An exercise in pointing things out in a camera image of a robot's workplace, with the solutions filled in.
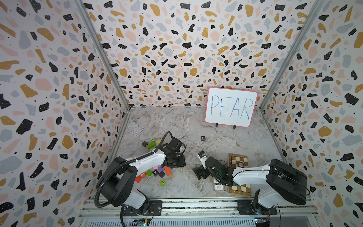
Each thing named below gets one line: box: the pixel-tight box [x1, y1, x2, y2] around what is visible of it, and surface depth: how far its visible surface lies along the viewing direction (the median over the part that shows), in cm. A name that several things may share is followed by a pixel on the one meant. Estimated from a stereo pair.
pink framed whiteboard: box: [204, 87, 259, 128], surface depth 105 cm
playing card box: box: [214, 178, 225, 193], surface depth 81 cm
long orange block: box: [163, 165, 173, 176], surface depth 87 cm
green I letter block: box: [159, 178, 167, 187], surface depth 83 cm
